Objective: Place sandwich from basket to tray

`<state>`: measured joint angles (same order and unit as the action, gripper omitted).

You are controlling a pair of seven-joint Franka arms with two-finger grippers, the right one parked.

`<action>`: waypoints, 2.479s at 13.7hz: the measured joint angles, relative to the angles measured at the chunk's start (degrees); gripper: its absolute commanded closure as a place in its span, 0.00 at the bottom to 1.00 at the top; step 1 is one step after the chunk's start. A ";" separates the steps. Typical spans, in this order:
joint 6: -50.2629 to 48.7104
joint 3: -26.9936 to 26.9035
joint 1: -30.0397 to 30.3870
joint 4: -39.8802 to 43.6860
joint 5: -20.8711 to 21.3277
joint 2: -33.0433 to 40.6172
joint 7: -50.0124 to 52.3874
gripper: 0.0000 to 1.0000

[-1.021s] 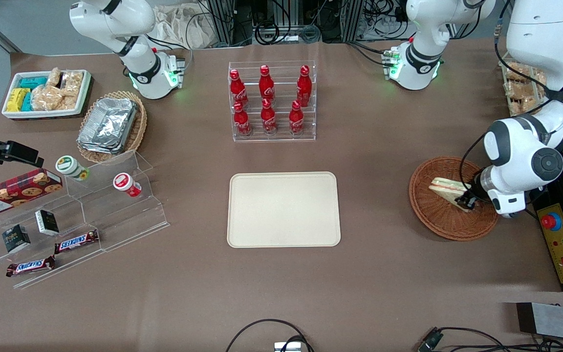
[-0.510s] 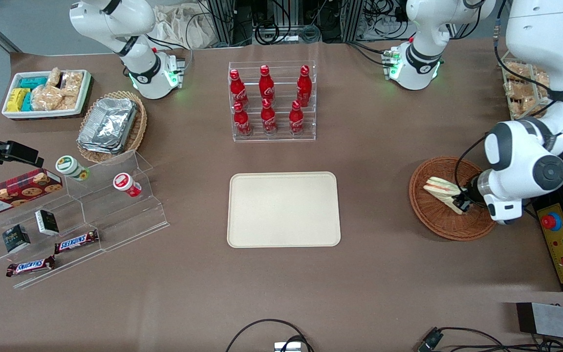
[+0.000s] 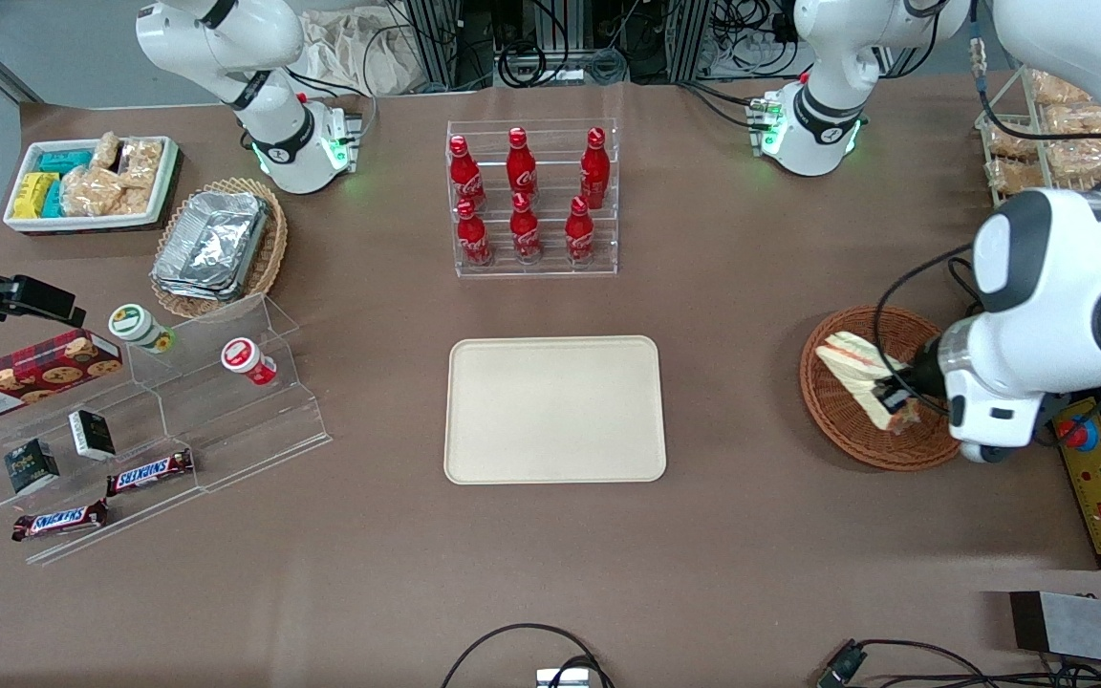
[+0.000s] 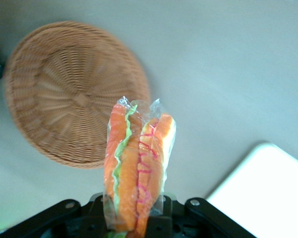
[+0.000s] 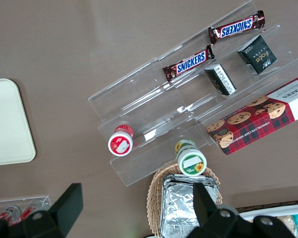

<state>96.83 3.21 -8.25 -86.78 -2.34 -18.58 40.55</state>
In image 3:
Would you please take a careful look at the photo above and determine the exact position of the grey metal block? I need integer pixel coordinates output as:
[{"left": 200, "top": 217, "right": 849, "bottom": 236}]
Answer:
[{"left": 1009, "top": 591, "right": 1101, "bottom": 670}]

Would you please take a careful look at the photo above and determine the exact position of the white wire basket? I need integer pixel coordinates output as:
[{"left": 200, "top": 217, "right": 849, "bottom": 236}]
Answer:
[{"left": 975, "top": 65, "right": 1101, "bottom": 207}]

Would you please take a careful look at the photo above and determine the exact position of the beige plastic tray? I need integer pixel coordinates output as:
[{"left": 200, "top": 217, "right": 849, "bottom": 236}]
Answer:
[{"left": 443, "top": 335, "right": 668, "bottom": 485}]

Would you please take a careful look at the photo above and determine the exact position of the stack of foil trays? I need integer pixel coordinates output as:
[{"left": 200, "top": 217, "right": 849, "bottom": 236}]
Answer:
[{"left": 150, "top": 191, "right": 271, "bottom": 303}]

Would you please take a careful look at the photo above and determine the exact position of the Snickers chocolate bar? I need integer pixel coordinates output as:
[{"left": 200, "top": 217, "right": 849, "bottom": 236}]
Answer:
[
  {"left": 106, "top": 449, "right": 195, "bottom": 497},
  {"left": 12, "top": 500, "right": 110, "bottom": 543}
]

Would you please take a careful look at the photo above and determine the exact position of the white rectangular snack bin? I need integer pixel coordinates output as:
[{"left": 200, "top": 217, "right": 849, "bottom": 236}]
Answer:
[{"left": 3, "top": 137, "right": 182, "bottom": 235}]

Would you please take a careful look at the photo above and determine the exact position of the oval wicker basket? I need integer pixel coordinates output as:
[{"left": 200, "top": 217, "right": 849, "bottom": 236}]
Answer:
[{"left": 150, "top": 177, "right": 289, "bottom": 320}]

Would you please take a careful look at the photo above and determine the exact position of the red cola bottle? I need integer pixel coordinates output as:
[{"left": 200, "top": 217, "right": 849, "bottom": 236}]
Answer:
[
  {"left": 507, "top": 127, "right": 539, "bottom": 202},
  {"left": 579, "top": 127, "right": 611, "bottom": 209},
  {"left": 565, "top": 196, "right": 596, "bottom": 265},
  {"left": 448, "top": 135, "right": 487, "bottom": 213},
  {"left": 456, "top": 198, "right": 495, "bottom": 268},
  {"left": 509, "top": 192, "right": 543, "bottom": 264}
]

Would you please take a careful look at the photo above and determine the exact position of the clear acrylic stepped display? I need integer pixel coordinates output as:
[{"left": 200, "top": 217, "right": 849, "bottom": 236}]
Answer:
[{"left": 0, "top": 293, "right": 333, "bottom": 567}]

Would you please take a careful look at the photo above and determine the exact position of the black left arm gripper cable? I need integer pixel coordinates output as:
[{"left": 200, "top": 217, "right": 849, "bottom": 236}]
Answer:
[{"left": 873, "top": 244, "right": 983, "bottom": 414}]

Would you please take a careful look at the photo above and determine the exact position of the yellow snack pack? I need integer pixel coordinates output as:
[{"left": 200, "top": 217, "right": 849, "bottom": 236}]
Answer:
[{"left": 12, "top": 172, "right": 61, "bottom": 220}]

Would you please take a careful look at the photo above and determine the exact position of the green lidded yoghurt cup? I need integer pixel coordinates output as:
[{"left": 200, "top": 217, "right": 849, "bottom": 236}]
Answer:
[{"left": 109, "top": 304, "right": 175, "bottom": 355}]

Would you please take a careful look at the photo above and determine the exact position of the black cable with plug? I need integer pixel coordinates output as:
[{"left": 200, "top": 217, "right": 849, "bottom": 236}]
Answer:
[{"left": 816, "top": 638, "right": 1101, "bottom": 688}]

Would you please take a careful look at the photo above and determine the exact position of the small black white box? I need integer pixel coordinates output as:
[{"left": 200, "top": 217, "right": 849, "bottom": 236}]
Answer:
[{"left": 69, "top": 409, "right": 118, "bottom": 462}]

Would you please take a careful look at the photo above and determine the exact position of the beige crumpled cloth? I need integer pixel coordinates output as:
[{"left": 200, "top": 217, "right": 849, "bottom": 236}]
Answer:
[{"left": 297, "top": 8, "right": 429, "bottom": 97}]

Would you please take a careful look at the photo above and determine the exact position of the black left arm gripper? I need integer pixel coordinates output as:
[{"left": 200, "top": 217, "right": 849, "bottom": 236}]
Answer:
[{"left": 876, "top": 336, "right": 951, "bottom": 410}]

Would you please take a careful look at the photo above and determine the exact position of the black looped cable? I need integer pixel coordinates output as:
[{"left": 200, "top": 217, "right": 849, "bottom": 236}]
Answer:
[{"left": 440, "top": 623, "right": 616, "bottom": 688}]

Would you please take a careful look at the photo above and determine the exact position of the red Walkers cookie box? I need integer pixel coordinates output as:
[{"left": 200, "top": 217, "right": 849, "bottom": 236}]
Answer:
[{"left": 0, "top": 330, "right": 124, "bottom": 427}]

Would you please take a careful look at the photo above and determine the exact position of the round brown wicker basket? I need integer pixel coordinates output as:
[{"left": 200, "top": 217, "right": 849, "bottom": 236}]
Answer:
[{"left": 799, "top": 305, "right": 970, "bottom": 472}]

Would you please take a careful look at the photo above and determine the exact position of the triangular sandwich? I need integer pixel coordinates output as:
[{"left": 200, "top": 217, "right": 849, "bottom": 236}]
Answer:
[{"left": 815, "top": 331, "right": 925, "bottom": 434}]

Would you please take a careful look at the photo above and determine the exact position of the red lidded yoghurt cup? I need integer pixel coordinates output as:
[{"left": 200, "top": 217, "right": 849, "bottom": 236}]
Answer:
[{"left": 221, "top": 337, "right": 278, "bottom": 386}]

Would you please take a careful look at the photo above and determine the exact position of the bagged pastry snack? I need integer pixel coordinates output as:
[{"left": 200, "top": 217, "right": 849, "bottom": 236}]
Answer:
[
  {"left": 1031, "top": 72, "right": 1091, "bottom": 106},
  {"left": 1045, "top": 103, "right": 1101, "bottom": 140},
  {"left": 988, "top": 122, "right": 1039, "bottom": 161},
  {"left": 990, "top": 158, "right": 1047, "bottom": 196},
  {"left": 1047, "top": 140, "right": 1101, "bottom": 184}
]

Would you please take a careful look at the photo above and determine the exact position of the right arm wrist camera box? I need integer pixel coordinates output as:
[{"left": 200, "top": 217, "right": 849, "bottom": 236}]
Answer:
[{"left": 10, "top": 274, "right": 87, "bottom": 329}]

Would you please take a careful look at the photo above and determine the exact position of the clear acrylic bottle rack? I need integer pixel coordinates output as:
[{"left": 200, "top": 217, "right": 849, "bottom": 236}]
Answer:
[{"left": 445, "top": 118, "right": 620, "bottom": 279}]

